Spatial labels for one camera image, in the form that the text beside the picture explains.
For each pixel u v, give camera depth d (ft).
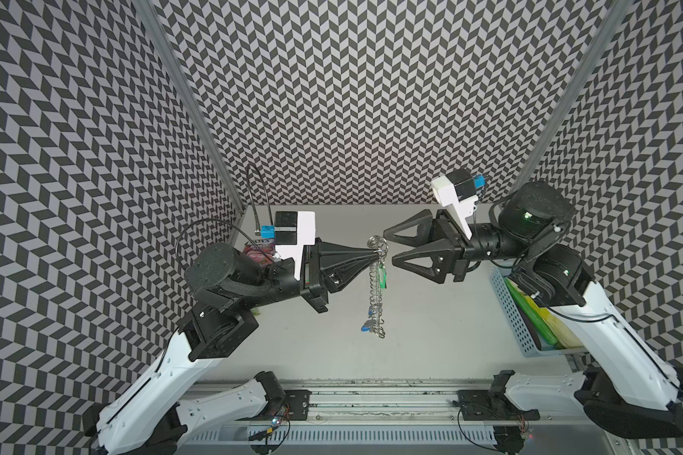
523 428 2.31
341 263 1.15
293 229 0.99
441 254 1.18
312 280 1.12
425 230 1.39
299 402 2.38
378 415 2.37
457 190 1.12
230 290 1.03
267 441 2.23
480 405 2.38
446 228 1.26
